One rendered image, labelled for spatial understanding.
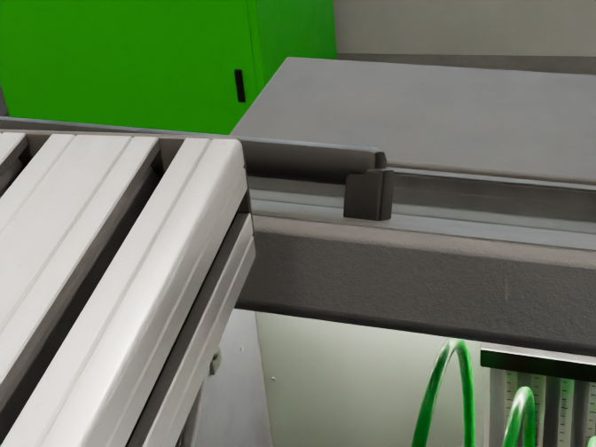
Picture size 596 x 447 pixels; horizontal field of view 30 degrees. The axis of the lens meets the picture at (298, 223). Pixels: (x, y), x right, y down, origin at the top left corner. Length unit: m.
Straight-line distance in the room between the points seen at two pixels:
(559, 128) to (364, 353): 0.39
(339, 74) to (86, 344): 1.35
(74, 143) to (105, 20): 3.57
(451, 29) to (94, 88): 1.82
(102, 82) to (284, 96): 2.52
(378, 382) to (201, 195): 1.24
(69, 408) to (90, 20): 3.71
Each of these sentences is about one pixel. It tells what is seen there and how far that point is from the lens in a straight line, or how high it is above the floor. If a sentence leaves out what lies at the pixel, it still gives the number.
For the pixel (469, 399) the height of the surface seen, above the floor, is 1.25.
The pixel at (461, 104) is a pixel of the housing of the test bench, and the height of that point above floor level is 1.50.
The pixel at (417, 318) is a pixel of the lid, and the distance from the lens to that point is 0.41.
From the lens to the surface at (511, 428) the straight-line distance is 1.16.
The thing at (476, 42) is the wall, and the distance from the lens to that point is 5.18.
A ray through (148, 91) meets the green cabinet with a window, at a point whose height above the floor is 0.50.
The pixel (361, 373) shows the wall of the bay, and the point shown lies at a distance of 1.54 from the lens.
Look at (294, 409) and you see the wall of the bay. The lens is 1.62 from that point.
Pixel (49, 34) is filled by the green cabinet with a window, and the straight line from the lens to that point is 4.06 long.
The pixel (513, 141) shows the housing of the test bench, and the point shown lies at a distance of 1.41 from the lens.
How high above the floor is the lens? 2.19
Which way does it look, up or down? 33 degrees down
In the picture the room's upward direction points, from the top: 6 degrees counter-clockwise
